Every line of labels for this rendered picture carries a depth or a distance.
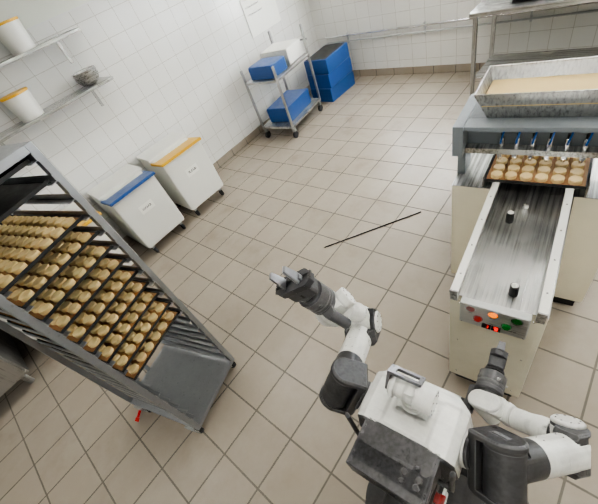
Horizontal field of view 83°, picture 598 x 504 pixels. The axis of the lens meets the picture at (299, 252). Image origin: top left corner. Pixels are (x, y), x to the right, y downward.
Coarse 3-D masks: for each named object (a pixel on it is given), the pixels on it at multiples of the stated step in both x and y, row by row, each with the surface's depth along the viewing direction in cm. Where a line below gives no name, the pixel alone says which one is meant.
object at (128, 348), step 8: (152, 304) 183; (160, 304) 181; (152, 312) 182; (160, 312) 180; (144, 320) 179; (152, 320) 176; (136, 328) 175; (144, 328) 173; (136, 336) 170; (144, 336) 172; (128, 344) 171; (136, 344) 169; (120, 352) 169; (128, 352) 165; (120, 360) 163; (128, 360) 164; (120, 368) 162
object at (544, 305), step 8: (568, 192) 148; (568, 200) 145; (568, 208) 142; (560, 216) 141; (568, 216) 139; (560, 224) 138; (560, 232) 135; (560, 240) 133; (552, 248) 132; (560, 248) 131; (552, 256) 129; (552, 264) 127; (552, 272) 125; (544, 280) 130; (552, 280) 123; (544, 288) 122; (552, 288) 121; (544, 296) 120; (544, 304) 118; (544, 312) 116; (536, 320) 120; (544, 320) 117
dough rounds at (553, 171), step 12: (504, 156) 173; (540, 156) 168; (492, 168) 172; (504, 168) 168; (516, 168) 164; (528, 168) 162; (540, 168) 160; (552, 168) 160; (564, 168) 155; (576, 168) 153; (588, 168) 153; (516, 180) 162; (528, 180) 159; (540, 180) 155; (552, 180) 153; (564, 180) 153; (576, 180) 148
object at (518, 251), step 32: (512, 192) 166; (512, 224) 153; (544, 224) 147; (480, 256) 146; (512, 256) 141; (544, 256) 137; (480, 288) 136; (512, 288) 126; (480, 352) 159; (512, 352) 146; (512, 384) 164
